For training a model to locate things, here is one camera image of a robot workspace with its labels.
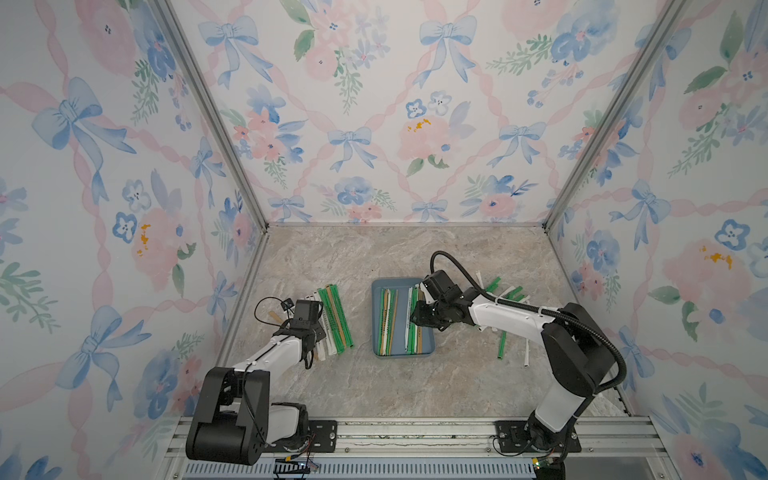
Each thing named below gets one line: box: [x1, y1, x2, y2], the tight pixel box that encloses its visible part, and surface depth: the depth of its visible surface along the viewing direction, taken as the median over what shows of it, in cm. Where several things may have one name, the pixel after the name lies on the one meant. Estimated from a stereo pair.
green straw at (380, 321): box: [377, 288, 385, 356], surface depth 96 cm
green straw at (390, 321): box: [386, 289, 396, 356], surface depth 95 cm
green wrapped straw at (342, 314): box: [330, 284, 354, 348], surface depth 97 cm
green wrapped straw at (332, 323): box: [317, 287, 344, 355], surface depth 96 cm
